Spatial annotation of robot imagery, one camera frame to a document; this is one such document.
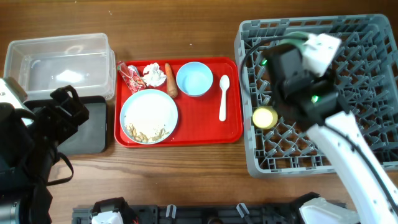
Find yellow cup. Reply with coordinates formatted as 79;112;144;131
252;106;278;129

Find black plastic tray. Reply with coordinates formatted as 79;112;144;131
23;95;109;156

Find red serving tray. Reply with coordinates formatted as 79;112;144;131
126;57;243;147

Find light blue bowl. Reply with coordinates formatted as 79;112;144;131
176;62;213;97

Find light blue plate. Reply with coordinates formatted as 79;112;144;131
119;89;178;145

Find white tissue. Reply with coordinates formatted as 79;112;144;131
142;63;167;87

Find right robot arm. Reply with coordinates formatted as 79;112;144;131
262;44;397;223

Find grey dishwasher rack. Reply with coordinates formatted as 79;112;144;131
234;14;397;179

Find orange carrot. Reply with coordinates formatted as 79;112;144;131
165;63;178;98

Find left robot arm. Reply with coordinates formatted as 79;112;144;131
1;85;90;223

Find white plastic spoon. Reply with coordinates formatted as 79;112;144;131
219;75;230;121

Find clear plastic bin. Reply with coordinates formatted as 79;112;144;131
4;33;116;100

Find peanut food scraps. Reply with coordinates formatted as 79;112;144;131
125;123;170;144

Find red candy wrapper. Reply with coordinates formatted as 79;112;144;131
117;61;146;94

